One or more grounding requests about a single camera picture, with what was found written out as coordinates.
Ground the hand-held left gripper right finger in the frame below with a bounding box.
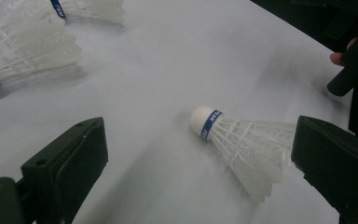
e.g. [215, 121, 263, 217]
[290, 115, 358, 224]

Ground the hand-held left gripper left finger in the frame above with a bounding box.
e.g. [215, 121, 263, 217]
[21, 117, 109, 224]

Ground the white shuttlecock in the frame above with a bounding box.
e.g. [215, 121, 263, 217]
[48, 0, 126, 28]
[189, 105, 296, 203]
[0, 0, 84, 96]

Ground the white table mat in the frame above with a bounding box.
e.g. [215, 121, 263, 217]
[0, 0, 355, 224]

